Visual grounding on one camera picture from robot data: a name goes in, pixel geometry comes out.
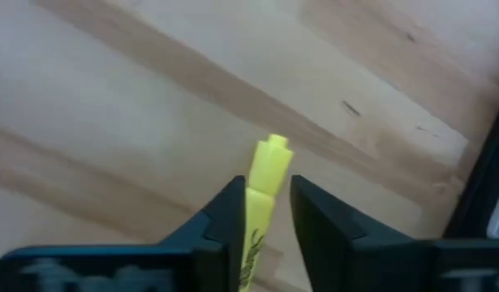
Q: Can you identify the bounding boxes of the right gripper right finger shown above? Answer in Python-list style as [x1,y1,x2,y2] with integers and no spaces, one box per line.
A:
[291,174,499,292]

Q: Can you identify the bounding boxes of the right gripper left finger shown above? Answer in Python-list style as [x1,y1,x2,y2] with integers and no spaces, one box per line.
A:
[0,176,247,292]

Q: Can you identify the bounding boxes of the yellow Sharpie highlighter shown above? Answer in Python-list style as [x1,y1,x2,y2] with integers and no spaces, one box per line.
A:
[237,133,295,292]

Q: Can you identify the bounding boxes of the black table frame rail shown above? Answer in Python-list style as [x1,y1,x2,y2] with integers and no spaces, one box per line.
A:
[443,92,499,240]

